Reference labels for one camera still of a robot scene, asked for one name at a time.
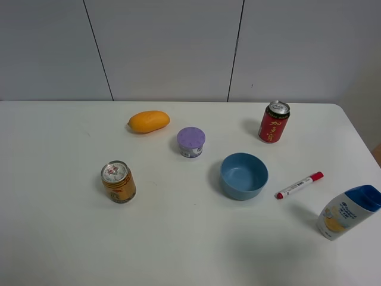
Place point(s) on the purple lidded cup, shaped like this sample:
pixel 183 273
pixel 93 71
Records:
pixel 190 141

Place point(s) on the red herbal tea can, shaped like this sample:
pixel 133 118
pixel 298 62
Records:
pixel 274 120

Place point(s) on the red whiteboard marker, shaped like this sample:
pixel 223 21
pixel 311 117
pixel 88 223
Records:
pixel 298 185

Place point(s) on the blue bowl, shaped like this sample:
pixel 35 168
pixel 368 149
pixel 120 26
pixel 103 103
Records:
pixel 243 176

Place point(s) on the gold drink can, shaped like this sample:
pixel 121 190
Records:
pixel 117 179

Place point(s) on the white blue shampoo bottle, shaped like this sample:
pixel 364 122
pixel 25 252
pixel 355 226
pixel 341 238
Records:
pixel 347 210

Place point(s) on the yellow mango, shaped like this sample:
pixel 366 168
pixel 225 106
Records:
pixel 148 121

